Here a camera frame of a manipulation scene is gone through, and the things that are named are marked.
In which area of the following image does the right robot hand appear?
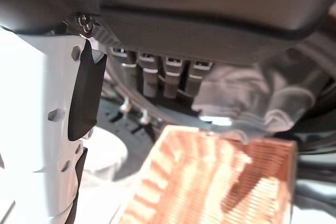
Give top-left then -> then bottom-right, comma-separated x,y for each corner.
0,0 -> 334,224

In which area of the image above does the white basket liner cloth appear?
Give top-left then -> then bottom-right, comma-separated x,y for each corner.
191,50 -> 331,145

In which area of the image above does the grey front-loading washing machine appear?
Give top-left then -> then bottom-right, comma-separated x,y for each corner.
99,8 -> 336,224

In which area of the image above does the woven wicker basket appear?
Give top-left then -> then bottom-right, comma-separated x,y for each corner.
114,125 -> 299,224

